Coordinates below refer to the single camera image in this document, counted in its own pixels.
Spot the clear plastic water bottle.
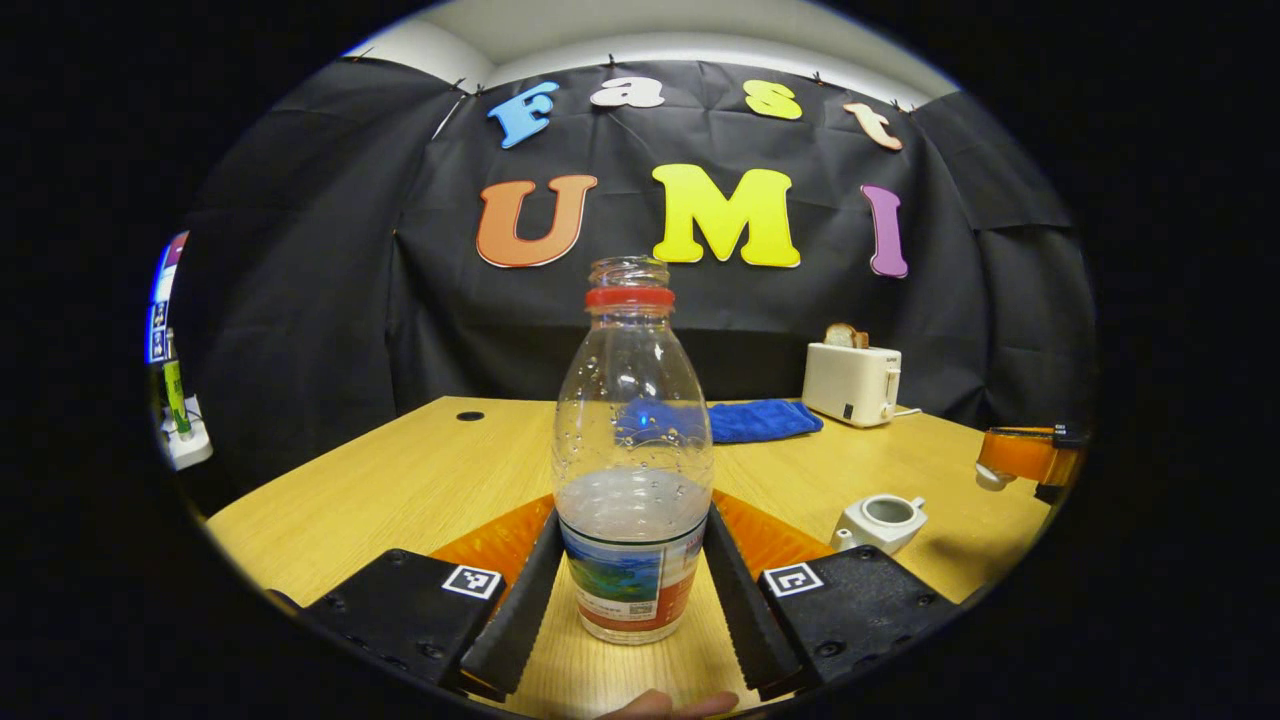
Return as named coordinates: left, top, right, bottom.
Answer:
left=552, top=256, right=715, bottom=646

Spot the white toaster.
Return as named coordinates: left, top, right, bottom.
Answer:
left=802, top=342, right=903, bottom=429

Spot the green drink bottle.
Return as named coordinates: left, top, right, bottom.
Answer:
left=163, top=330, right=193, bottom=441

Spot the small white side table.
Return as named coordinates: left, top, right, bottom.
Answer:
left=160, top=395, right=214, bottom=471

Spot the blue towel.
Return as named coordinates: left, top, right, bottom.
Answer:
left=708, top=398, right=825, bottom=445

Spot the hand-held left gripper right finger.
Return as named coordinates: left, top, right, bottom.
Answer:
left=703, top=490, right=966, bottom=701

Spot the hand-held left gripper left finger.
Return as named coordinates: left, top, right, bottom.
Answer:
left=300, top=495, right=566, bottom=701

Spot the white floral teacup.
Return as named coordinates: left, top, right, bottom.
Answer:
left=832, top=493, right=929, bottom=557

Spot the computer monitor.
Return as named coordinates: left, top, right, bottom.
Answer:
left=148, top=232, right=191, bottom=366

